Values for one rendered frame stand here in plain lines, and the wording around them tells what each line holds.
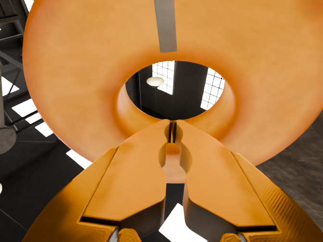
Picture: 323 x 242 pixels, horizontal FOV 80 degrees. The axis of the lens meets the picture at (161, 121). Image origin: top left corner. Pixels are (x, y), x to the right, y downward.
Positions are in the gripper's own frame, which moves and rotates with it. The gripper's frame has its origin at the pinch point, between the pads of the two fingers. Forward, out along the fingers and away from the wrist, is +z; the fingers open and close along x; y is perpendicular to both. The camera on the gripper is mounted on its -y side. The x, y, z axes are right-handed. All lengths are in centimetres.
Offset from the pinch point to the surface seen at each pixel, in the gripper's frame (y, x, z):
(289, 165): 22.4, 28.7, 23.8
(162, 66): 172, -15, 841
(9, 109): 450, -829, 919
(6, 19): 2, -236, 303
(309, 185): 26.1, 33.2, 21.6
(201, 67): 151, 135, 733
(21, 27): 33, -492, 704
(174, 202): 567, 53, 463
